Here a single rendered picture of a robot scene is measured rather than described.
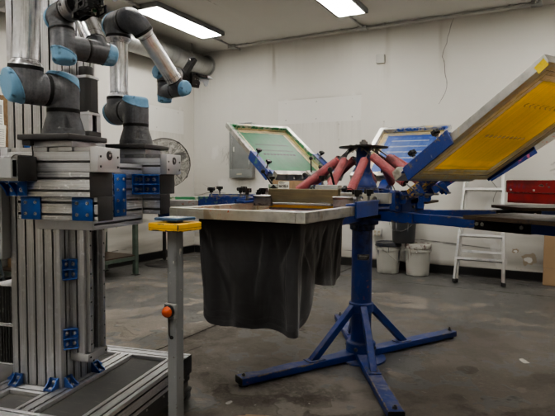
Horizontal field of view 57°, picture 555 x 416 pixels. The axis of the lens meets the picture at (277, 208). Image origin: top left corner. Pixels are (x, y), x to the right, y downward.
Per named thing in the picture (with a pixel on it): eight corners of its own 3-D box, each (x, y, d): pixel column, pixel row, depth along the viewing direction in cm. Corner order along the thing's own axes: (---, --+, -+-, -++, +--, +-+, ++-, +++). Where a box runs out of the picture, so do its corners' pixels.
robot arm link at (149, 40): (141, -3, 232) (197, 87, 259) (128, 2, 239) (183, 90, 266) (125, 9, 226) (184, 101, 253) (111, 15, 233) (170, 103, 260)
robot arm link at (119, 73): (117, 123, 237) (116, 3, 234) (100, 125, 247) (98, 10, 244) (139, 125, 246) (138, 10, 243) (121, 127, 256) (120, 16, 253)
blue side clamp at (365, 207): (357, 219, 213) (357, 201, 212) (345, 218, 215) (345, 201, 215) (378, 215, 239) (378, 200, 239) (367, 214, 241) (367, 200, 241)
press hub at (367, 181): (381, 374, 290) (386, 135, 283) (319, 361, 309) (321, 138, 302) (400, 353, 325) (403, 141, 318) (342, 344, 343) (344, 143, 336)
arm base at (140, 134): (112, 144, 233) (112, 122, 233) (130, 146, 247) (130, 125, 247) (141, 144, 229) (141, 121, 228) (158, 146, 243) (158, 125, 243)
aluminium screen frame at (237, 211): (305, 224, 170) (305, 212, 170) (168, 217, 198) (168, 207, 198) (376, 212, 240) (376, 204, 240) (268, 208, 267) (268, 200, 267)
